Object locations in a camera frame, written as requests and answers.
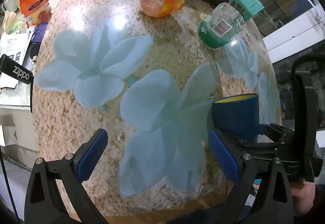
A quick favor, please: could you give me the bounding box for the dark blue cup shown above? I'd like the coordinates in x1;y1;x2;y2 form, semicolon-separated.
212;93;259;142

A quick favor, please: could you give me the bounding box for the clear green glass cup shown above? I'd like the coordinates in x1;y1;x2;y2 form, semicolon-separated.
198;3;246;49

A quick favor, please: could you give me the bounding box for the right hand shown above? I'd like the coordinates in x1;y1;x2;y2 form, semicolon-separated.
290;181;316;216

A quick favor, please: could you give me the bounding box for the black zippo box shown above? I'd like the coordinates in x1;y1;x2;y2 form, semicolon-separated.
0;54;34;84

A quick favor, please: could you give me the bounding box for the orange plastic bag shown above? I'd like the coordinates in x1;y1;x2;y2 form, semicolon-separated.
19;0;52;27

